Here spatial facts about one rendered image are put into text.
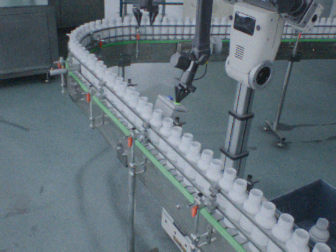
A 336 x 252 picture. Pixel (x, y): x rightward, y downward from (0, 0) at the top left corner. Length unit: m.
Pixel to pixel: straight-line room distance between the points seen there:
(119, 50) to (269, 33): 1.38
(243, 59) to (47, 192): 1.78
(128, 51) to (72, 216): 1.27
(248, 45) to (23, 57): 3.13
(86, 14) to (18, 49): 2.43
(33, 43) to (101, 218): 2.43
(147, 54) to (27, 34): 1.85
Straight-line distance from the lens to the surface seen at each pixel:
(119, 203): 2.81
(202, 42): 1.57
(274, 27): 1.86
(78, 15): 6.65
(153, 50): 2.98
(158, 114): 1.50
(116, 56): 2.90
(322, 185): 1.69
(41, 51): 4.56
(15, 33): 4.44
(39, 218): 2.77
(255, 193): 1.17
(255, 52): 1.85
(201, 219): 1.32
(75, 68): 2.20
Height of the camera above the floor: 1.86
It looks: 29 degrees down
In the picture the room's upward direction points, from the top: 4 degrees clockwise
